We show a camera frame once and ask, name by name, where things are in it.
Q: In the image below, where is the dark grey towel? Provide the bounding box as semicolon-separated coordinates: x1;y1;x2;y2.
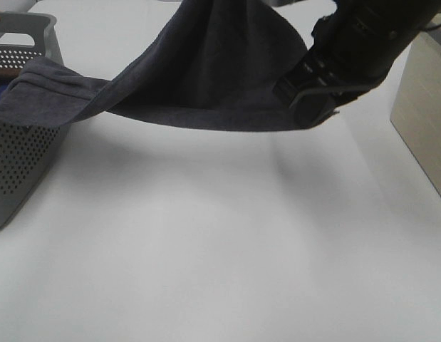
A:
0;1;307;132

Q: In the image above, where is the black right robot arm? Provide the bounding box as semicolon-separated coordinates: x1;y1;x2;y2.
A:
274;1;441;129

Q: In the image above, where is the beige fabric storage bin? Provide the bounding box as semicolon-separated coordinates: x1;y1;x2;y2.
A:
390;28;441;197

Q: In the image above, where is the grey perforated plastic basket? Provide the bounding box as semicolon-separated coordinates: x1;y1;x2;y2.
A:
0;11;68;229

